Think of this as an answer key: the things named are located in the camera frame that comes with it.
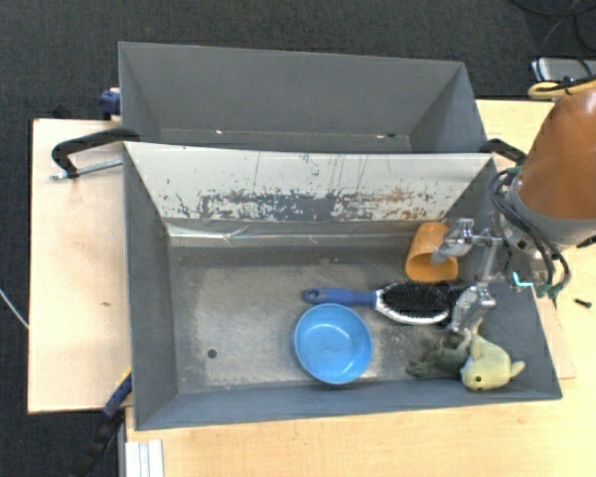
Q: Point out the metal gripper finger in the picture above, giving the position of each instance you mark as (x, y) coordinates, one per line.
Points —
(459, 236)
(474, 302)

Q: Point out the orange cup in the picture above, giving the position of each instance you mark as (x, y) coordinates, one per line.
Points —
(422, 259)

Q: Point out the pale green toy whale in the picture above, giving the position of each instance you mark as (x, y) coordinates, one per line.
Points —
(487, 363)

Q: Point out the dark green toy animal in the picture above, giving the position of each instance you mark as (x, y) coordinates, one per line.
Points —
(444, 361)

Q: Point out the small black screw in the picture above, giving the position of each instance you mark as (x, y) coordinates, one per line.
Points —
(583, 303)

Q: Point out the blue bowl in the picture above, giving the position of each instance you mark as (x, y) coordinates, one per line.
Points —
(333, 343)

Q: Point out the grey metal bin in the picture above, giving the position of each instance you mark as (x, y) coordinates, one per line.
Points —
(258, 276)

